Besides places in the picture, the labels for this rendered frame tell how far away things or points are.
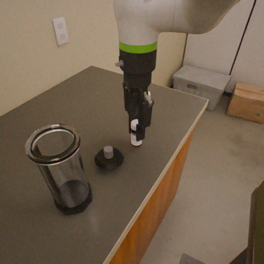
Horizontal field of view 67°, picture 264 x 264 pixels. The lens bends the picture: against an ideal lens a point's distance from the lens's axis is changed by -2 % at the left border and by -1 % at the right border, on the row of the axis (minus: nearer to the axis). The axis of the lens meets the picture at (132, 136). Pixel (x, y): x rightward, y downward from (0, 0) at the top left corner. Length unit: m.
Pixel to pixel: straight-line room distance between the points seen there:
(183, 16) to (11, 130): 0.71
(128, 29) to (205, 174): 1.60
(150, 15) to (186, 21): 0.08
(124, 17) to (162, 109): 0.51
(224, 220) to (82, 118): 1.28
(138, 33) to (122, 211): 0.43
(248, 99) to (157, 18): 2.15
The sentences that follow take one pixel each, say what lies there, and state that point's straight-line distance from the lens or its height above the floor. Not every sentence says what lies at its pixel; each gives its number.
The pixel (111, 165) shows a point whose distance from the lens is 0.62.
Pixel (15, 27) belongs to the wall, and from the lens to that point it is 1.01.
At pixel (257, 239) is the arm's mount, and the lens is 0.60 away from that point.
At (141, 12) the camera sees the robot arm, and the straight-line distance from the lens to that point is 0.46.
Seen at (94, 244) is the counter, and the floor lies 0.94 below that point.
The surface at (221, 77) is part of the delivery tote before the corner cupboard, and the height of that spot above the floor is 0.33.
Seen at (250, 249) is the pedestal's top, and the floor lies 0.92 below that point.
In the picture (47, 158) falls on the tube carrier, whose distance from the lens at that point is 0.41.
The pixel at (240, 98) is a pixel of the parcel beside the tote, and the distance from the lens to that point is 2.54.
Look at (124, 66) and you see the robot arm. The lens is 0.52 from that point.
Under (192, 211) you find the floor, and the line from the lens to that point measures 1.69.
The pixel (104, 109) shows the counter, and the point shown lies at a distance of 0.89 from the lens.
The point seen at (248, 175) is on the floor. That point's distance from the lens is 2.06.
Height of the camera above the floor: 1.45
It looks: 43 degrees down
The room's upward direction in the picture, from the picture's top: straight up
